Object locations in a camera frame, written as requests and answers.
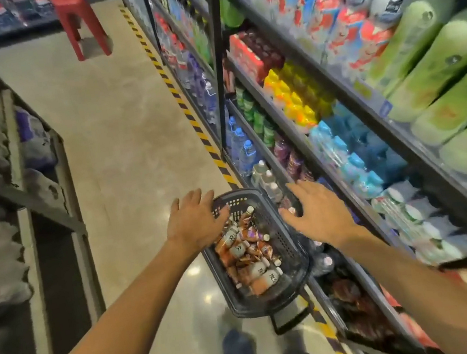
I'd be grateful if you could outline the person's right hand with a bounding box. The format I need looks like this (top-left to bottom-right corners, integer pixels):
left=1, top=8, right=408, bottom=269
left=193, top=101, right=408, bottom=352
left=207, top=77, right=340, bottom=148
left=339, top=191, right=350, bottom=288
left=275, top=173, right=360, bottom=255

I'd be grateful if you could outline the person's left hand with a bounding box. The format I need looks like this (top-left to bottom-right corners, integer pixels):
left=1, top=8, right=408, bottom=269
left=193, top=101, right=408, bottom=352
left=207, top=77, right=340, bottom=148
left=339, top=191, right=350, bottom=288
left=160, top=184, right=236, bottom=259

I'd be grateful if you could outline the black shopping basket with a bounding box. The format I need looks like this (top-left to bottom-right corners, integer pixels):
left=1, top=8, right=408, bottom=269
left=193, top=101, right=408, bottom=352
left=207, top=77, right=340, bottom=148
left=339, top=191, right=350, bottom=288
left=192, top=179, right=327, bottom=345

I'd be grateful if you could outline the pile of bottles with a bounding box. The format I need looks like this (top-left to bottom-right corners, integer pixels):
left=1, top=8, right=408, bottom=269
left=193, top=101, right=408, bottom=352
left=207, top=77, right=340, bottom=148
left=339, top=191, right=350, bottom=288
left=209, top=202, right=287, bottom=302

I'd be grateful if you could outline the person's right forearm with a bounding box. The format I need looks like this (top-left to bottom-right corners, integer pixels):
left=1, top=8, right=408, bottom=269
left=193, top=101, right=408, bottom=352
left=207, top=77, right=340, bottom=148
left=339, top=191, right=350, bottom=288
left=335, top=209, right=467, bottom=354

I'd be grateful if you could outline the person's left forearm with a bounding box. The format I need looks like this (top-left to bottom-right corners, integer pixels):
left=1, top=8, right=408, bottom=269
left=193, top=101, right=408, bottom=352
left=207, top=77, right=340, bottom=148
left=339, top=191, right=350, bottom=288
left=0, top=237, right=217, bottom=354

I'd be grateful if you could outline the row of purple drink bottles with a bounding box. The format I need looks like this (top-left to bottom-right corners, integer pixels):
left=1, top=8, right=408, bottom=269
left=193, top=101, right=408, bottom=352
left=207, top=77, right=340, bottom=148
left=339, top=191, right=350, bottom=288
left=270, top=128, right=316, bottom=186

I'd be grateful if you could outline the row of clear water bottles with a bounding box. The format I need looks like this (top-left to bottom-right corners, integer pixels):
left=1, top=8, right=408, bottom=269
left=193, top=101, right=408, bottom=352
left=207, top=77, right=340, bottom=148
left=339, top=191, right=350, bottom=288
left=248, top=151, right=336, bottom=284

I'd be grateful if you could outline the row of blue drink bottles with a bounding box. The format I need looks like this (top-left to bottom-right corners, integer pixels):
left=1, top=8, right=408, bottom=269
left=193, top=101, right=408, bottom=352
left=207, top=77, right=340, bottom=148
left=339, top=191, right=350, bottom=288
left=304, top=93, right=411, bottom=206

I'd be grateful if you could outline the row of blue water bottles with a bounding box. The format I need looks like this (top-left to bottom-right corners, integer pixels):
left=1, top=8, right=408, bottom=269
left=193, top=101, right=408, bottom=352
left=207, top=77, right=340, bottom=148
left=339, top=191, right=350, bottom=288
left=222, top=112, right=262, bottom=180

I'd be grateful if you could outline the row of brown drink bottles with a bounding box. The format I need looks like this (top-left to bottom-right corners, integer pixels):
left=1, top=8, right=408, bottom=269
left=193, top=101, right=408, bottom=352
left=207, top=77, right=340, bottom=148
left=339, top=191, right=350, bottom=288
left=327, top=270, right=393, bottom=343

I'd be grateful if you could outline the row of clear white capped bottles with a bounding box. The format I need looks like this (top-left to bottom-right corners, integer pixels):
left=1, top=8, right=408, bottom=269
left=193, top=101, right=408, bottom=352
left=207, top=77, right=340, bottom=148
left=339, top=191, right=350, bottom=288
left=368, top=173, right=467, bottom=274

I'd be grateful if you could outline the row of green drink bottles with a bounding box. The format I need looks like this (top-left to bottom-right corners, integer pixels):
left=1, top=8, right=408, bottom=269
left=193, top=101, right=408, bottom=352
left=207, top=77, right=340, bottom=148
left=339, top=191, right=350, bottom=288
left=233, top=80, right=278, bottom=152

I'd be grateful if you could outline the row of small yellow bottles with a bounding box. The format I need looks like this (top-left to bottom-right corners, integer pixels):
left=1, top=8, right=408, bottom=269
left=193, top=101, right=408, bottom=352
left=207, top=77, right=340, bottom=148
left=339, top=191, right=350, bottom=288
left=260, top=55, right=338, bottom=135

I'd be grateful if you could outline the row of violet clear bottles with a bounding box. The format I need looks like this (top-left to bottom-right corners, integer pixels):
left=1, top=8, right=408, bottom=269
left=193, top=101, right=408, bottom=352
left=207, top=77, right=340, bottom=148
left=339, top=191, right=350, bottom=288
left=187, top=51, right=221, bottom=118

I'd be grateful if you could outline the row of red can packs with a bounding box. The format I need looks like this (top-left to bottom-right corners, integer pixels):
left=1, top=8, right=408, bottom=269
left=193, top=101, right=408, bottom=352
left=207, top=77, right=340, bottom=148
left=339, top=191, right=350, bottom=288
left=227, top=26, right=288, bottom=87

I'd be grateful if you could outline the grey display counter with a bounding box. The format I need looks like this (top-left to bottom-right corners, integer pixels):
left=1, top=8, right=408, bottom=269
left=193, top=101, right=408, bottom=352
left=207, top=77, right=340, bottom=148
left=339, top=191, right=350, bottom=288
left=0, top=0, right=112, bottom=354

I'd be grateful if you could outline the row of red capped bottles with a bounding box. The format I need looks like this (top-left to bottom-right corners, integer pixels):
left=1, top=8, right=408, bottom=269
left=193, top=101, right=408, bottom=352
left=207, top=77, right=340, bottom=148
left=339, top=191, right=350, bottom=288
left=154, top=9, right=194, bottom=89

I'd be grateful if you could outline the row of pale green bottles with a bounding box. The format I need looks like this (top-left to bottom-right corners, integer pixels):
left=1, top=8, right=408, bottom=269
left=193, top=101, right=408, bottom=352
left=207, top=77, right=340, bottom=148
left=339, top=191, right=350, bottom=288
left=354, top=0, right=467, bottom=222

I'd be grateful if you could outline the row of light green bottles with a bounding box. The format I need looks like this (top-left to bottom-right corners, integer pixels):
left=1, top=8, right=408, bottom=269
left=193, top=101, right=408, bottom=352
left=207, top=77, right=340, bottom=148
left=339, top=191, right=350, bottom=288
left=218, top=0, right=247, bottom=30

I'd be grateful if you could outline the red plastic stool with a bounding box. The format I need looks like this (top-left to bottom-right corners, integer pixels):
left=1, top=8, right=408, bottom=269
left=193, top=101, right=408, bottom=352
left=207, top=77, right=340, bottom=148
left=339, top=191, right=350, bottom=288
left=48, top=0, right=113, bottom=65

